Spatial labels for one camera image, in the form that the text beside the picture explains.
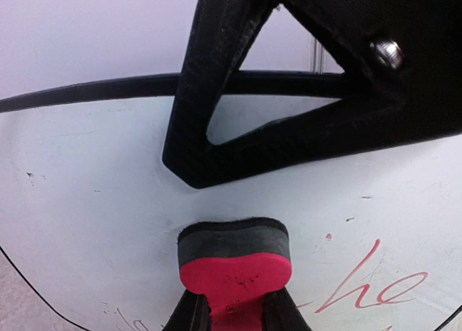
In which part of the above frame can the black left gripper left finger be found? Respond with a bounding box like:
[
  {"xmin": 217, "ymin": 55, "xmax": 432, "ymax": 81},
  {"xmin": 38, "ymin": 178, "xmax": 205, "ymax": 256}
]
[{"xmin": 162, "ymin": 290, "xmax": 212, "ymax": 331}]

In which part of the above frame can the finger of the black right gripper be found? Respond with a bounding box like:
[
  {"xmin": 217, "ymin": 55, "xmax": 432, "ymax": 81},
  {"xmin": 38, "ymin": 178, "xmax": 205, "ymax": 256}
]
[
  {"xmin": 196, "ymin": 100, "xmax": 409, "ymax": 190},
  {"xmin": 162, "ymin": 0, "xmax": 285, "ymax": 188}
]

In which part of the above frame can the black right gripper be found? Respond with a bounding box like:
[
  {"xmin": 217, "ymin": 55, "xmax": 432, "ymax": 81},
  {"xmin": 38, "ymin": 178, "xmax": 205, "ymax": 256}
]
[{"xmin": 284, "ymin": 0, "xmax": 461, "ymax": 147}]

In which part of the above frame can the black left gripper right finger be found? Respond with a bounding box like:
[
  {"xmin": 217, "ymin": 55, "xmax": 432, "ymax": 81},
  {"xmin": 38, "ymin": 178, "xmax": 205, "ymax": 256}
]
[{"xmin": 262, "ymin": 288, "xmax": 309, "ymax": 331}]

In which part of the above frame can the red bone-shaped eraser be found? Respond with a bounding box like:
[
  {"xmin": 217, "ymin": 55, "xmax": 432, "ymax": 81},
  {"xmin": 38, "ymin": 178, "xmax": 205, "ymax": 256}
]
[{"xmin": 178, "ymin": 217, "xmax": 292, "ymax": 330}]

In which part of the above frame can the white whiteboard black frame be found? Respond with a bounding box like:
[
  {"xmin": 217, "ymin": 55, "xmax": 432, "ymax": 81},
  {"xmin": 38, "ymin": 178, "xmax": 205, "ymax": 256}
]
[{"xmin": 1, "ymin": 75, "xmax": 461, "ymax": 330}]

